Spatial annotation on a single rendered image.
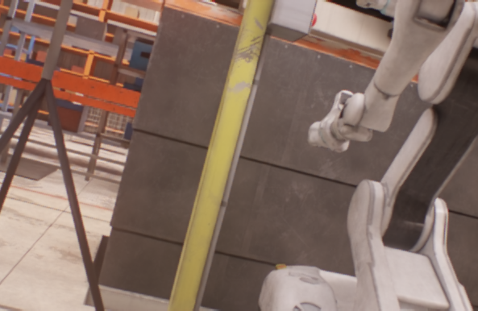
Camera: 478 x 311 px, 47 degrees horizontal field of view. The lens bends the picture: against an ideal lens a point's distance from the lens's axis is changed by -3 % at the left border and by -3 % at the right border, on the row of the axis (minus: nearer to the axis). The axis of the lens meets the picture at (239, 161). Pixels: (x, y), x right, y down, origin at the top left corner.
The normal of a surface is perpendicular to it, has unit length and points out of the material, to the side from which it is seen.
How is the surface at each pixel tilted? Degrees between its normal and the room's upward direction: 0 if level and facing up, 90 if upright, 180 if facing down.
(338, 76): 90
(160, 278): 90
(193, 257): 90
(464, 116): 133
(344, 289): 70
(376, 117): 141
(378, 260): 29
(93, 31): 90
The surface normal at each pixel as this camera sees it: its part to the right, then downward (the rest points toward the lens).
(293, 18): 0.17, 0.07
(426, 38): -0.06, 0.64
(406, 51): -0.47, 0.61
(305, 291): 0.25, -0.73
